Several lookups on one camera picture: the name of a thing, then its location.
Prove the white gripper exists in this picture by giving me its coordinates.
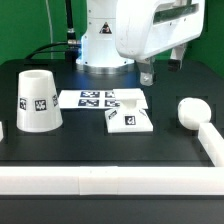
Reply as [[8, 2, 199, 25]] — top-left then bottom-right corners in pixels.
[[115, 0, 205, 86]]

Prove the white lamp bulb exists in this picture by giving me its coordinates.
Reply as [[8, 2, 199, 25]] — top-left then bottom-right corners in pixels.
[[178, 97, 211, 130]]

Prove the white lamp base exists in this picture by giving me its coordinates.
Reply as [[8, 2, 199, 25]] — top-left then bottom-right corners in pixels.
[[105, 88, 153, 133]]

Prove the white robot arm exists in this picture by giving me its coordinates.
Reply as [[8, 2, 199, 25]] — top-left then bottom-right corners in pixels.
[[76, 0, 205, 86]]

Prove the white lamp shade cone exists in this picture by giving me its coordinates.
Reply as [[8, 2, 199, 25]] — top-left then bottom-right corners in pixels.
[[17, 70, 63, 133]]

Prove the white marker sheet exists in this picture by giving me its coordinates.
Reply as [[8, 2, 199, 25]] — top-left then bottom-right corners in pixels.
[[59, 88, 148, 109]]

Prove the white block left edge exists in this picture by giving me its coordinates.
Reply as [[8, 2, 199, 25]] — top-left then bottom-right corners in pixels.
[[0, 121, 4, 142]]

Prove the white right rail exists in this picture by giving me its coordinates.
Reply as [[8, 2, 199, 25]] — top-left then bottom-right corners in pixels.
[[198, 123, 224, 167]]

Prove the white rail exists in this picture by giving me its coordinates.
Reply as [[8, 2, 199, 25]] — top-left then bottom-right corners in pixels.
[[0, 167, 224, 195], [198, 123, 224, 167]]

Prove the black cable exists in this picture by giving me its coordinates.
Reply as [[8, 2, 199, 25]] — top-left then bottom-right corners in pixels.
[[24, 0, 82, 60]]

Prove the thin white cable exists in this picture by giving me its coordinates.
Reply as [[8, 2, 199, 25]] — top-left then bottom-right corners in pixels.
[[45, 0, 55, 60]]

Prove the white front rail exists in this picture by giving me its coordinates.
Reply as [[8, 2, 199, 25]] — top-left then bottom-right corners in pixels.
[[0, 167, 224, 195]]

